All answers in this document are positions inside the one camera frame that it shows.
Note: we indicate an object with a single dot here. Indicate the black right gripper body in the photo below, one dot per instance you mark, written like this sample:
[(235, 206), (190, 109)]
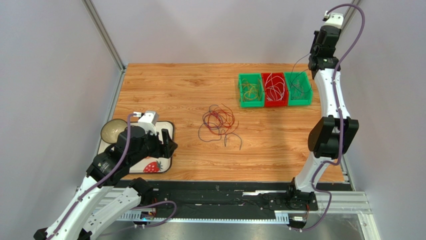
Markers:
[(323, 62)]

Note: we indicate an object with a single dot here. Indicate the aluminium frame post right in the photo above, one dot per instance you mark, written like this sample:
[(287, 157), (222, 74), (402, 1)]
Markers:
[(349, 14)]

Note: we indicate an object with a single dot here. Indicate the red storage bin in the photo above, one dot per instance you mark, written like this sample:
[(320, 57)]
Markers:
[(275, 89)]

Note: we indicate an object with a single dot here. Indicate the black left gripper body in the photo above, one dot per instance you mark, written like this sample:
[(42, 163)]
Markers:
[(152, 147)]

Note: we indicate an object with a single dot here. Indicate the aluminium frame post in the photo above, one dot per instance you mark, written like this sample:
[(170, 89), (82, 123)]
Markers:
[(349, 14), (97, 20)]

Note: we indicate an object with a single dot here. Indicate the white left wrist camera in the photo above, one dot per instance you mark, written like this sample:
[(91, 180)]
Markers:
[(147, 121)]

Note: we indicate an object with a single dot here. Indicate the aluminium frame post left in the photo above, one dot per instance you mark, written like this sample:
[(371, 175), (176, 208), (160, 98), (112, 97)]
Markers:
[(97, 20)]

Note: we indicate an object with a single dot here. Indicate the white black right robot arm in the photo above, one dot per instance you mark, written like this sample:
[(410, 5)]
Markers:
[(331, 137)]

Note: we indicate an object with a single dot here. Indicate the green storage bin left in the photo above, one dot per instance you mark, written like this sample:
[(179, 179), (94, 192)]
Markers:
[(251, 90)]

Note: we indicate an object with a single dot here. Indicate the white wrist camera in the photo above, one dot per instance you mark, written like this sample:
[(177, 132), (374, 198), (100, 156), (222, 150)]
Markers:
[(147, 121), (333, 19)]

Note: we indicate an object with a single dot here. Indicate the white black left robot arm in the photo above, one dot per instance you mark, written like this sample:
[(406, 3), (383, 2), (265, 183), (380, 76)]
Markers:
[(81, 220)]

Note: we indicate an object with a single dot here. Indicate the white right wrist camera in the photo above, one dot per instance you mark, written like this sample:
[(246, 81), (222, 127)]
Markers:
[(333, 19)]

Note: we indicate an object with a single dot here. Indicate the green storage bin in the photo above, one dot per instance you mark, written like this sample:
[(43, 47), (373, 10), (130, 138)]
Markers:
[(251, 90), (300, 92)]

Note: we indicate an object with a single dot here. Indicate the green storage bin right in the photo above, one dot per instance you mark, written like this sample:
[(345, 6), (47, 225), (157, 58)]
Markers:
[(300, 92)]

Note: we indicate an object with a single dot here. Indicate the white strawberry print tray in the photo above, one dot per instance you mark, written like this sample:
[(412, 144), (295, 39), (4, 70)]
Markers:
[(151, 165)]

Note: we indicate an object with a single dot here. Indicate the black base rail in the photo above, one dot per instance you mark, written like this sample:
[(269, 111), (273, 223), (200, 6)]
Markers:
[(222, 200)]

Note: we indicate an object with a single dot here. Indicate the clear glass bowl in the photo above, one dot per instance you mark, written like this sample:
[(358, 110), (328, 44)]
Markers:
[(112, 129)]

